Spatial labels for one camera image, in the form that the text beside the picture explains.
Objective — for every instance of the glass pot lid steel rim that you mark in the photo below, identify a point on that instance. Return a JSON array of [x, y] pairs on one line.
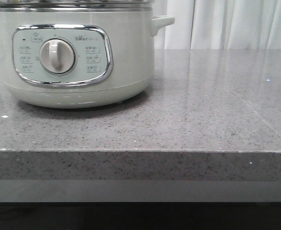
[[70, 3]]

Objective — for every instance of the pale green electric cooking pot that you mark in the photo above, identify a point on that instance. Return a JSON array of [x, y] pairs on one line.
[[77, 56]]

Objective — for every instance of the white curtain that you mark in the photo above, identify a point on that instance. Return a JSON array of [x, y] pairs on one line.
[[219, 24]]

